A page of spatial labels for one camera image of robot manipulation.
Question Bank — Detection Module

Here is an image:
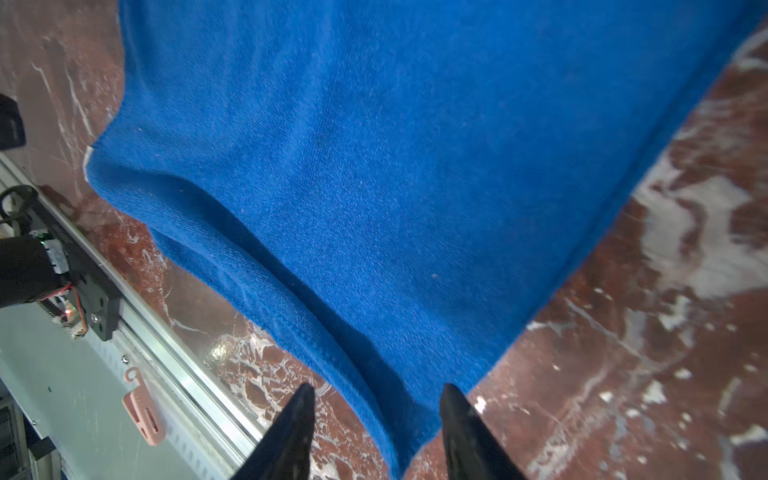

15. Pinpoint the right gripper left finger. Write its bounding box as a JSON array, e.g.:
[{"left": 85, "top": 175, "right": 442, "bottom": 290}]
[{"left": 231, "top": 383, "right": 315, "bottom": 480}]

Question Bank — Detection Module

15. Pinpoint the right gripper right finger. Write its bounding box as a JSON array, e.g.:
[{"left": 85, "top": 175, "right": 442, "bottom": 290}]
[{"left": 439, "top": 383, "right": 525, "bottom": 480}]

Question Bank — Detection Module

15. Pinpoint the blue towel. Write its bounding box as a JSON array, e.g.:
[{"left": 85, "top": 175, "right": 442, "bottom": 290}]
[{"left": 86, "top": 1, "right": 767, "bottom": 479}]

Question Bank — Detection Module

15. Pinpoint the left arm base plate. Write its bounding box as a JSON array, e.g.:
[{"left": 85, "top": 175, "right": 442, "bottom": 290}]
[{"left": 1, "top": 191, "right": 122, "bottom": 341}]

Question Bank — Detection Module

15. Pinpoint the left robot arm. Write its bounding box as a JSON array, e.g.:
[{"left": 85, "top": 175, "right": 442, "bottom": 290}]
[{"left": 1, "top": 185, "right": 68, "bottom": 308}]

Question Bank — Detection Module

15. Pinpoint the pink clothespin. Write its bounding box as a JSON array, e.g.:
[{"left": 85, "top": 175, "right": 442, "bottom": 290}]
[{"left": 122, "top": 367, "right": 166, "bottom": 446}]

